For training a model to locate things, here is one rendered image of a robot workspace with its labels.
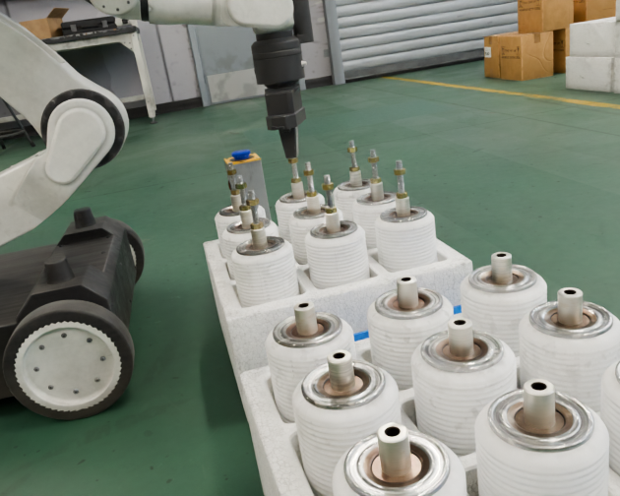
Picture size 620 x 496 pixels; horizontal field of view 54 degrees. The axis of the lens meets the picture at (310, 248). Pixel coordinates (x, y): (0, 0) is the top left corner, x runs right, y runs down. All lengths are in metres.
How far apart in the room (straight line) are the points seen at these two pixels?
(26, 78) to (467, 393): 0.92
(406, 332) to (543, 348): 0.14
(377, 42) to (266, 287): 5.44
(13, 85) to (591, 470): 1.04
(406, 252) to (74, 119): 0.61
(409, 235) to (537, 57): 3.77
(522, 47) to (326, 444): 4.19
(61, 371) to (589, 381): 0.79
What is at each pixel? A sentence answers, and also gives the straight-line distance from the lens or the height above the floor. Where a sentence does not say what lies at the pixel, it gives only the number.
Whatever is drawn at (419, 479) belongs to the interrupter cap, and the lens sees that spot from 0.46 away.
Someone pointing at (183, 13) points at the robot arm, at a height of 0.60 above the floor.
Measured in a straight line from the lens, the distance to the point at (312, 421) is 0.54.
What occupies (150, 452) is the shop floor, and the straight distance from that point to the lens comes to 0.99.
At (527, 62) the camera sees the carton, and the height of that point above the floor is 0.12.
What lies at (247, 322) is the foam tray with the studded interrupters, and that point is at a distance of 0.90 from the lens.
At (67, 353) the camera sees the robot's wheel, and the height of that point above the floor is 0.12.
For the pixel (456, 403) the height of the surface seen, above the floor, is 0.23.
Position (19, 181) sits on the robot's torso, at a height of 0.37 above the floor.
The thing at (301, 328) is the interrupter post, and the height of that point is 0.26.
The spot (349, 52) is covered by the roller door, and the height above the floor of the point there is 0.27.
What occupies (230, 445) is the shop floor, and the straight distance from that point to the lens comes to 0.95.
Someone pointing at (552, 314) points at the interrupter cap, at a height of 0.25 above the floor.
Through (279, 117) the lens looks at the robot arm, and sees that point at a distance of 1.09.
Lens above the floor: 0.55
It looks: 20 degrees down
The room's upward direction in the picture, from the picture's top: 9 degrees counter-clockwise
